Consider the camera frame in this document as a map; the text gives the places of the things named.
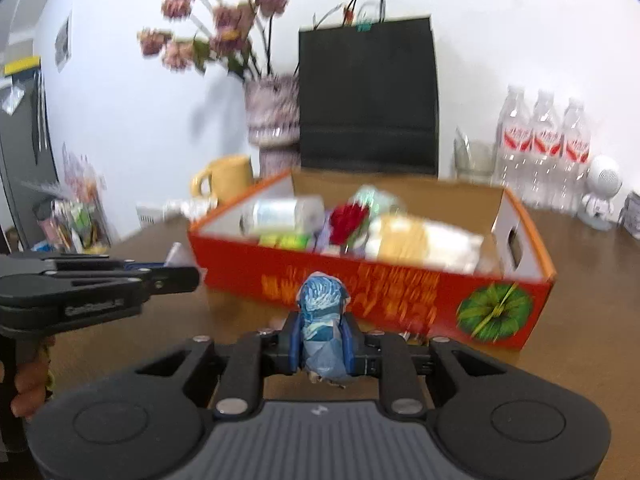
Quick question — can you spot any left water bottle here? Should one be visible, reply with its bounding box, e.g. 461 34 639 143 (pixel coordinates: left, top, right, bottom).
495 86 532 196

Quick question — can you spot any person's left hand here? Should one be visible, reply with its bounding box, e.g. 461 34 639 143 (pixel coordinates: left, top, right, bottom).
11 336 55 418

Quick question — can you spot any right water bottle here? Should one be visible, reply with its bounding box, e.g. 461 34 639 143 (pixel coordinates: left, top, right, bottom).
561 101 591 214

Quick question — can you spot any cluttered side shelf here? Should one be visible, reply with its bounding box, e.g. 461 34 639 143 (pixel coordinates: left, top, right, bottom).
20 145 112 255

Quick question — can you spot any dried pink flower bouquet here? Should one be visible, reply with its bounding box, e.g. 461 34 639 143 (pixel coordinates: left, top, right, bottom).
137 0 288 80

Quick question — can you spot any green tissue pack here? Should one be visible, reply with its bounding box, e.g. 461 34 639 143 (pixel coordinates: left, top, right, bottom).
258 233 316 252

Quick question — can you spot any grey patterned pouch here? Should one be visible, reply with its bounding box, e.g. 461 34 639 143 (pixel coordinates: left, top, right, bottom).
618 191 640 240

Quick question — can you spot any white robot figurine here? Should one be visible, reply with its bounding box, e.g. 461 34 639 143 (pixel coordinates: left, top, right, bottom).
577 167 623 232

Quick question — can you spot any crumpled white tissue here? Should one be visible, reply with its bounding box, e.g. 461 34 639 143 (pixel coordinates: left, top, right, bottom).
136 198 218 226

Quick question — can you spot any red fabric flower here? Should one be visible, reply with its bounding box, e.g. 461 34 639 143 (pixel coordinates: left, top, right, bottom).
329 203 369 246

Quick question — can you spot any iridescent clear plastic ball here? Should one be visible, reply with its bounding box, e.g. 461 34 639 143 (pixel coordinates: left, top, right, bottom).
349 184 407 219

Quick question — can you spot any red cardboard box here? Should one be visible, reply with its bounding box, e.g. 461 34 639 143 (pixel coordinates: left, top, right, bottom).
189 169 556 349

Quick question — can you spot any yellow mug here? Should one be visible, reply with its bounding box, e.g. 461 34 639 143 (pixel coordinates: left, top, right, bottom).
190 155 254 205

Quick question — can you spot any clear cotton bud box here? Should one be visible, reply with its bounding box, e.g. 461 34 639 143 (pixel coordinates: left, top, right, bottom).
240 195 326 236

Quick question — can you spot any middle water bottle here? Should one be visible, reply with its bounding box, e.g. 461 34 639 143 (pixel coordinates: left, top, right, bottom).
525 91 562 208

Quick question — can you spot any water bottle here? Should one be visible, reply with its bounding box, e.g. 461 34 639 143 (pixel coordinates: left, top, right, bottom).
561 101 591 214
525 91 562 208
495 86 532 196

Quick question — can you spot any yellow and white plush toy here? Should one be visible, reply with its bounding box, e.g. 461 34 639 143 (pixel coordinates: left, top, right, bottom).
364 214 484 274

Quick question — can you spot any black paper bag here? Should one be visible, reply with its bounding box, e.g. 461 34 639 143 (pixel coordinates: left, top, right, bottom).
298 15 439 176

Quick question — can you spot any pink textured vase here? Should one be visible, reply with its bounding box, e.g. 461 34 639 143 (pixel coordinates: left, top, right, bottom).
244 74 300 179

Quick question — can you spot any clear glass cup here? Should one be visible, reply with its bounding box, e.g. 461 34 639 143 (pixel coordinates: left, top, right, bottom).
454 128 497 184

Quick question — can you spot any blue patterned item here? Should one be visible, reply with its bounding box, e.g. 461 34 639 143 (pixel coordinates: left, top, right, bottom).
297 272 350 384

